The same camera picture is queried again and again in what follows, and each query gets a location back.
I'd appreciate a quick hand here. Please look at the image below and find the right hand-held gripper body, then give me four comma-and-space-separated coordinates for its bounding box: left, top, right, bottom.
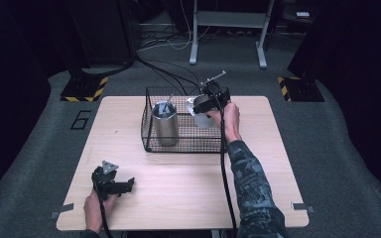
199, 69, 227, 117

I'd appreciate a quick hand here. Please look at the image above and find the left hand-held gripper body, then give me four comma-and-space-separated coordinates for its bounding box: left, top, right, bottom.
91, 160, 120, 201

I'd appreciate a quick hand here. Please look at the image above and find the white cup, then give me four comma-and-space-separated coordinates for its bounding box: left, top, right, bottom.
186, 96, 217, 130

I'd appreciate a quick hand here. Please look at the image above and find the black wire basket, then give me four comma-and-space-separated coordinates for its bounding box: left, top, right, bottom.
140, 86, 231, 154

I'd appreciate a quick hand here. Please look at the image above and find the person's right hand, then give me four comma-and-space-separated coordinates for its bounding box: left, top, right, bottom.
205, 102, 242, 144

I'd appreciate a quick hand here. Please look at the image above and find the person's left hand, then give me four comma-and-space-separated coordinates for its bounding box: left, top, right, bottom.
83, 190, 118, 233

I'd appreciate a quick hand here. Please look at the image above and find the metal utensil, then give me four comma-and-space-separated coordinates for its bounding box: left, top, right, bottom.
163, 93, 176, 117

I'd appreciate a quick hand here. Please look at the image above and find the steel cylinder container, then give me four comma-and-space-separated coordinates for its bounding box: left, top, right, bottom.
151, 100, 180, 148

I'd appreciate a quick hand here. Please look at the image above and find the black yellow striped base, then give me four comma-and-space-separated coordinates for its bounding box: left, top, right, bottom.
277, 75, 325, 103
60, 74, 109, 103

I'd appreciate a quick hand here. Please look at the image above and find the black cabinet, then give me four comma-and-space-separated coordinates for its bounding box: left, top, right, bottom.
66, 0, 137, 67

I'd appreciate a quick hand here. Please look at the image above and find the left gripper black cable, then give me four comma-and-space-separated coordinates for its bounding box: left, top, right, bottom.
98, 197, 114, 238

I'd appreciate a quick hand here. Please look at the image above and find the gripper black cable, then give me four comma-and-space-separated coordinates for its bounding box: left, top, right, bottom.
218, 98, 239, 238
98, 197, 114, 238

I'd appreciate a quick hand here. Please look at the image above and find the black floor cable bundle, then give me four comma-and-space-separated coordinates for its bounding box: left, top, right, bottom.
134, 54, 202, 97

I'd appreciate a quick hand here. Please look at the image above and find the white floor cable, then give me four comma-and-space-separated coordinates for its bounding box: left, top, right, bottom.
138, 0, 213, 53

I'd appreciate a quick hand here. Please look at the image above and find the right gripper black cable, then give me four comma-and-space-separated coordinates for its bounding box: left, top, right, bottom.
218, 98, 239, 238

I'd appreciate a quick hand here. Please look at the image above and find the white metal stand frame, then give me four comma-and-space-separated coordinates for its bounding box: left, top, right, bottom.
189, 0, 277, 69

